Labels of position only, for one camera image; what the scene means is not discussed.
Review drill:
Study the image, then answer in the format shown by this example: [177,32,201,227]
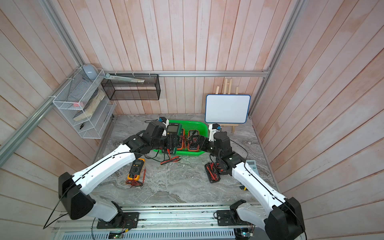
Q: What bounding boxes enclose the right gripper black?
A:
[192,135,223,162]

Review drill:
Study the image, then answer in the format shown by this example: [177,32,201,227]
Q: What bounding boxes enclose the orange multimeter front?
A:
[186,130,199,152]

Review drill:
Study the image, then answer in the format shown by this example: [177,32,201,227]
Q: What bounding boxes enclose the green DT9205A multimeter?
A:
[167,123,182,154]

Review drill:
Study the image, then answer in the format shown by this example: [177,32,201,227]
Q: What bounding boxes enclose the black multimeter face down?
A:
[204,163,221,184]

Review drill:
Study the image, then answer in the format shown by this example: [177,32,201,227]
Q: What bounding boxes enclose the yellow multimeter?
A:
[127,159,145,181]

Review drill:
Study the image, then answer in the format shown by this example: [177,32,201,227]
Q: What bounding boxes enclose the orange Victor multimeter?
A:
[177,128,186,151]

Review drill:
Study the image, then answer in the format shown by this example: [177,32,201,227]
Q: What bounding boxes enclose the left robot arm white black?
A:
[59,117,178,228]

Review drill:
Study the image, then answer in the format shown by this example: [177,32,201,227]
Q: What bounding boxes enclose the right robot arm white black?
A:
[189,131,306,240]

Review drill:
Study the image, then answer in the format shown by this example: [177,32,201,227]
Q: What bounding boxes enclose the green plastic basket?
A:
[169,120,209,156]

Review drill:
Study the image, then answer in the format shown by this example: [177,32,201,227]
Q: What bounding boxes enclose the grey desk calculator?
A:
[246,160,259,176]

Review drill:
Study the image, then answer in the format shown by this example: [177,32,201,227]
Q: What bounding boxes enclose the grey computer mouse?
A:
[82,64,99,81]

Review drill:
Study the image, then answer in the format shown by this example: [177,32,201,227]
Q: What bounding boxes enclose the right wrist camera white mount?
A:
[209,124,222,142]

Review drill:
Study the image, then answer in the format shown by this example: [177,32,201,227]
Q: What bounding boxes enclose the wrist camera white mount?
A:
[159,117,169,137]
[209,124,222,142]

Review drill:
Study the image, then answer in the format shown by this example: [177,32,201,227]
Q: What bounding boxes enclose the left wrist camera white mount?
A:
[159,117,169,137]

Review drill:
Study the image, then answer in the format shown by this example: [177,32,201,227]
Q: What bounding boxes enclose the small whiteboard blue frame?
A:
[205,95,251,124]

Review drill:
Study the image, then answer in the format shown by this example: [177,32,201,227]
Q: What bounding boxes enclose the black mesh wall basket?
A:
[102,74,161,101]

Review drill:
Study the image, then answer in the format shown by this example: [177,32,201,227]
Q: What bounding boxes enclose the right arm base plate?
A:
[214,210,254,227]

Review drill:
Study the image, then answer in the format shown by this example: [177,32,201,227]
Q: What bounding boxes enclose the aluminium wall rail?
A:
[105,70,269,77]

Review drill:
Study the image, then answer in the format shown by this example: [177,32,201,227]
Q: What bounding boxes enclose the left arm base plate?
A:
[97,212,140,230]

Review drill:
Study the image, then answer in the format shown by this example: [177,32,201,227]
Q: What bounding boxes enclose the white wire wall shelf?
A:
[53,66,117,139]

